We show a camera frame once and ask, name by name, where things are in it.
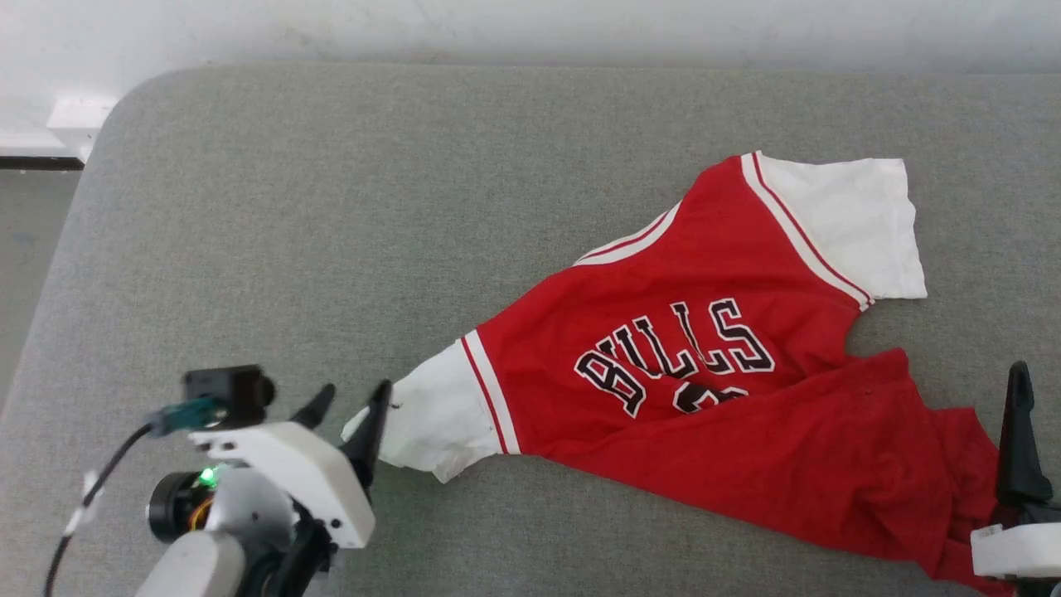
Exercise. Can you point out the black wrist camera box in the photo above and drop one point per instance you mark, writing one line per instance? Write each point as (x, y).
(228, 394)

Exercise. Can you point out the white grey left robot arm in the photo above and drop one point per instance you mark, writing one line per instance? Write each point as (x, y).
(215, 539)

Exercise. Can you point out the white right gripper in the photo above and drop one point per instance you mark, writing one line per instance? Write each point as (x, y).
(1019, 549)

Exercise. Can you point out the red and white Bulls jersey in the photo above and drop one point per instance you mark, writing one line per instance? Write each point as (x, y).
(713, 373)

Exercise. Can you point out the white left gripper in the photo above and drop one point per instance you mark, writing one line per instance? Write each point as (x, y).
(307, 477)

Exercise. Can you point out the grey fabric sofa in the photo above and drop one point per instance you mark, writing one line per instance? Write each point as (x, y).
(348, 215)

